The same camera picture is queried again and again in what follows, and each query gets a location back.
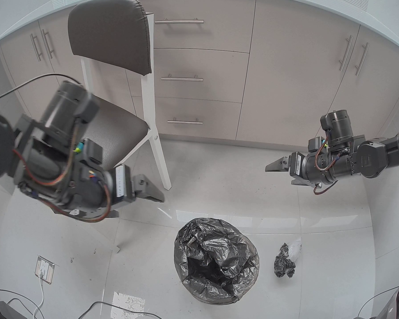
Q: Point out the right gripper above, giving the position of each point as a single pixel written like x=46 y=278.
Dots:
x=314 y=168

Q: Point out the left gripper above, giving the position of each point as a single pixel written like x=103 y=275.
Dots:
x=96 y=191

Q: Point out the clear printed wrapper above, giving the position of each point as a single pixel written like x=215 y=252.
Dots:
x=294 y=249

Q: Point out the black plastic bag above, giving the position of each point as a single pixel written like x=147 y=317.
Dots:
x=219 y=238

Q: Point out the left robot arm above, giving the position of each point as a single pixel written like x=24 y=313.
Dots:
x=63 y=108

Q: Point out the crumpled black plastic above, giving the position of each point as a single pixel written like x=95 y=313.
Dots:
x=283 y=264

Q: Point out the beige cabinet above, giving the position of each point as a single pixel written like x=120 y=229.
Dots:
x=286 y=78

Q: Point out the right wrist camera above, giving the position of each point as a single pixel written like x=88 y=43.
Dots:
x=314 y=145

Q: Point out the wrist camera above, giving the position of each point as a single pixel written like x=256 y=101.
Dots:
x=314 y=145
x=92 y=151

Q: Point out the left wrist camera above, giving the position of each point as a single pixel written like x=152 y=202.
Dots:
x=92 y=151

